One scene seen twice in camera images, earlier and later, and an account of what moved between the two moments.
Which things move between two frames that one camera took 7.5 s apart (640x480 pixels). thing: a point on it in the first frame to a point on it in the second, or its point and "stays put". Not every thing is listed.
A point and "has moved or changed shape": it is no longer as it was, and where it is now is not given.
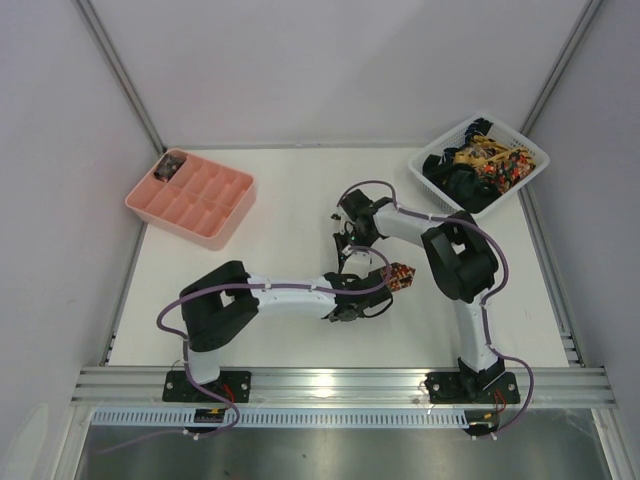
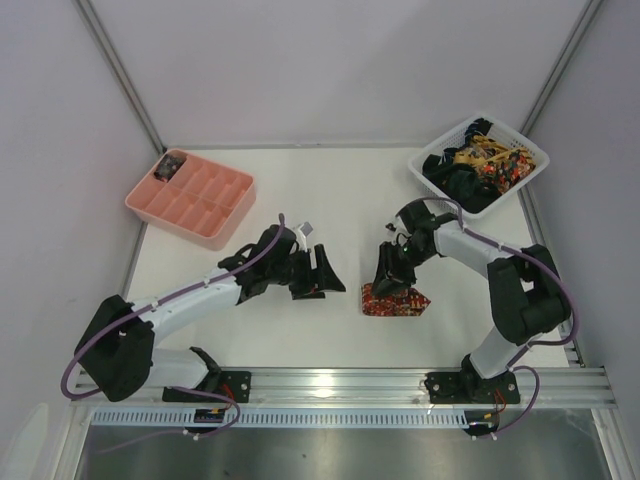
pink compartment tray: x=199 y=198 stays put
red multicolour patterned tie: x=402 y=276 has moved or changed shape
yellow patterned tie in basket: x=482 y=150 stays put
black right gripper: x=343 y=244 to x=391 y=267
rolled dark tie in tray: x=168 y=167 stays put
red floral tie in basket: x=505 y=172 stays put
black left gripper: x=377 y=288 to x=310 y=275
